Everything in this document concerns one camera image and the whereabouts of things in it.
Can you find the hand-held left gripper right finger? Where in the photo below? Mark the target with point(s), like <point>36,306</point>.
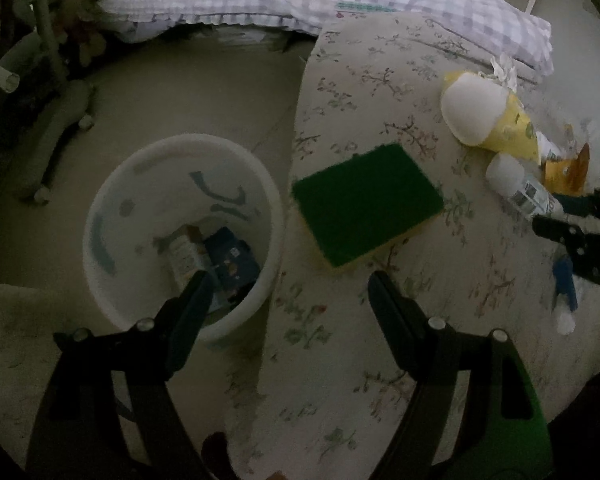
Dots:
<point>387,305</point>

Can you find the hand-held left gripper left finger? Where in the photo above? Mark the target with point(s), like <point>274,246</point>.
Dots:
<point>195,305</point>

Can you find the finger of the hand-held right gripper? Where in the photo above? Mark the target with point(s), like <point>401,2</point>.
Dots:
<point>560,232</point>
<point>592,204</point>

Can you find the small white plastic bottle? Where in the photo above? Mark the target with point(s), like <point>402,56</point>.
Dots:
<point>510,175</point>

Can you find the green and yellow sponge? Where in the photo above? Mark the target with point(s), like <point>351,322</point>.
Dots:
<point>365,200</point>

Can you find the yellow and white paper cup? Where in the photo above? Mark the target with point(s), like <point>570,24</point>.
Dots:
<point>510,120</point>

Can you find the white plastic bucket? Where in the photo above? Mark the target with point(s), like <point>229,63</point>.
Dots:
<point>130,180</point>

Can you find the orange wrapper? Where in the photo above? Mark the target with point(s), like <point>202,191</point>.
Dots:
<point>567,172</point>

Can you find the small white carton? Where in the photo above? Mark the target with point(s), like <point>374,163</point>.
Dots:
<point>185,255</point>

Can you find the blue and white plastic item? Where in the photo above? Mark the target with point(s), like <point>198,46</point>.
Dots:
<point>564,285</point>

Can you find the blue snack packet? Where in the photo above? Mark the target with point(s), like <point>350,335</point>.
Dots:
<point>230,260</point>

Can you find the white tube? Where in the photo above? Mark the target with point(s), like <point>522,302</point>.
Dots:
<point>552,147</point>

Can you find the floral bed sheet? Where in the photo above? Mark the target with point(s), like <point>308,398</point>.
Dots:
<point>360,370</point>

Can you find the crumpled white tissue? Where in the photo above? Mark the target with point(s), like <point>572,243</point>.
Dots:
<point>502,70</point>

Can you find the brown plush toy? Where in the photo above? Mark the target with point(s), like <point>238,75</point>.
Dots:
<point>82,30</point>

